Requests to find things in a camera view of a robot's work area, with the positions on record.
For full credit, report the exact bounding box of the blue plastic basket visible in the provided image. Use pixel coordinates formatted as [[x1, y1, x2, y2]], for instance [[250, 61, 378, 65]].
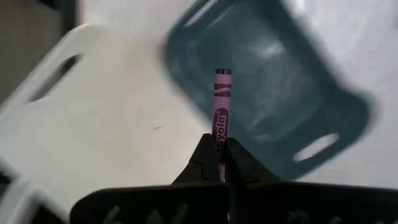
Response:
[[161, 0, 377, 181]]

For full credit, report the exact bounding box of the white plastic basket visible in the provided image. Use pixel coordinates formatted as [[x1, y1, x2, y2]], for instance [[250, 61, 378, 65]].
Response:
[[0, 23, 218, 224]]

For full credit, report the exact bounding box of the purple crayon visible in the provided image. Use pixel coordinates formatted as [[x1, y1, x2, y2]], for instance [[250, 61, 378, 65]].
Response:
[[212, 68, 233, 183]]

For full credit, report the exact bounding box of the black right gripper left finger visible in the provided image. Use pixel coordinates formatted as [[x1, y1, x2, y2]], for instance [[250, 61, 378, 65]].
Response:
[[70, 133, 230, 224]]

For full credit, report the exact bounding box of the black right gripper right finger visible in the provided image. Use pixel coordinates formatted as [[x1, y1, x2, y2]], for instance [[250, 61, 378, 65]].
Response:
[[225, 138, 398, 224]]

